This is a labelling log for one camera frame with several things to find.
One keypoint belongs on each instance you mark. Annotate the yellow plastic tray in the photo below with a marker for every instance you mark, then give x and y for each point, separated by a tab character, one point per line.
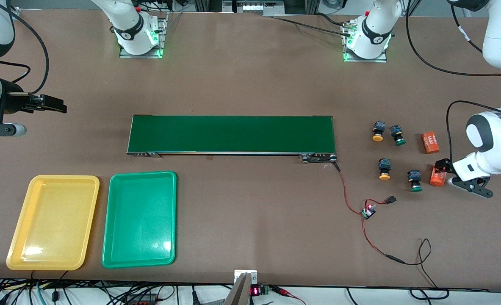
51	220

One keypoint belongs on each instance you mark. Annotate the white light unit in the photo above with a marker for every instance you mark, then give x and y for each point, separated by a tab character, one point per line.
252	7

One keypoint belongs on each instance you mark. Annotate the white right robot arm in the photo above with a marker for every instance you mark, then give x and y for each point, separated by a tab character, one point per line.
131	29

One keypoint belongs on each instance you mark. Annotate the yellow mushroom push button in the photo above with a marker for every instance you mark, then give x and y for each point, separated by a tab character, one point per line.
384	169
378	132

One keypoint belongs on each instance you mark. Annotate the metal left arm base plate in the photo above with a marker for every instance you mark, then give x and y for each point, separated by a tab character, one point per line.
381	59

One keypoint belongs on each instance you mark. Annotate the small controller circuit board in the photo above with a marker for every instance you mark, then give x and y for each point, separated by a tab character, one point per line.
368	212

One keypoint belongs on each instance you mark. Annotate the green conveyor belt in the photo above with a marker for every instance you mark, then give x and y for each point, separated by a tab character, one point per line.
233	133

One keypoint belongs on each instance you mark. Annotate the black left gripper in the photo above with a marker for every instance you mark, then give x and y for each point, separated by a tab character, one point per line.
444	164

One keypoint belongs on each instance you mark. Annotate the red black clip lead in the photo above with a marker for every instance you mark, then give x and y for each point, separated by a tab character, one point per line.
286	292

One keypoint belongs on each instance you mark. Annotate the red lead with black plug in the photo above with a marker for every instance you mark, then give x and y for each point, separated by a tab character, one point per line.
391	199

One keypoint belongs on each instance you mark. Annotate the black power strip red switches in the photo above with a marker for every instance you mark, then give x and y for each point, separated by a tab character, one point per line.
142	300

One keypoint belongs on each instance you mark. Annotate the green plastic tray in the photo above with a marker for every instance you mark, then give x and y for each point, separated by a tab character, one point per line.
140	220

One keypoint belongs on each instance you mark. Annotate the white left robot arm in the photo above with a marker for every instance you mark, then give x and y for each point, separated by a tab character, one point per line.
498	156

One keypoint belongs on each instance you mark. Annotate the module with red digits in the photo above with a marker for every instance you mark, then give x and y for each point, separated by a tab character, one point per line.
258	291

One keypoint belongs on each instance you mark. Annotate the grey metal camera bracket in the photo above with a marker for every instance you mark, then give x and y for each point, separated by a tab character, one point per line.
239	292

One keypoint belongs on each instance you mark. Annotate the green mushroom push button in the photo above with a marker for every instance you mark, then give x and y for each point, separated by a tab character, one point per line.
414	180
397	134

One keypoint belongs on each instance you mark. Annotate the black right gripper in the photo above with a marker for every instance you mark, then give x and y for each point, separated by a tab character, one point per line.
10	98

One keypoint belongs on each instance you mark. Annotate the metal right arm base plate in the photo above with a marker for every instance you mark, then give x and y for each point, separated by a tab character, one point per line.
125	55

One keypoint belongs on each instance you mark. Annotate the orange cylinder white 4680 print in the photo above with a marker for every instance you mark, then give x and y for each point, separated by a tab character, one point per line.
430	142
436	178

